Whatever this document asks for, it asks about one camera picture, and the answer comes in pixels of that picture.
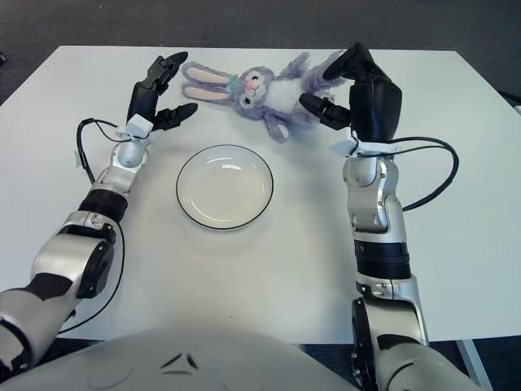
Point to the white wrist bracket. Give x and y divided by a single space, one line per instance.
138 124
342 146

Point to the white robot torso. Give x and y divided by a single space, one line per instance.
183 366

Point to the white plate with black rim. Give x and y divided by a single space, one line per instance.
224 191

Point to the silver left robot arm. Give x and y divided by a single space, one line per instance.
69 256

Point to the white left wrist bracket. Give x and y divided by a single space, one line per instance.
138 124

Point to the purple plush bunny doll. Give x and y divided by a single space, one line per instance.
256 89

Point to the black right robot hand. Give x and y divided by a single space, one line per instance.
374 106

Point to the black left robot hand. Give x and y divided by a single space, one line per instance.
142 97

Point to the grey table leg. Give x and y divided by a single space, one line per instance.
472 362

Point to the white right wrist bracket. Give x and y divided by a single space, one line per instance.
342 146

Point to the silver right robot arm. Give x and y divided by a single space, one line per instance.
378 212

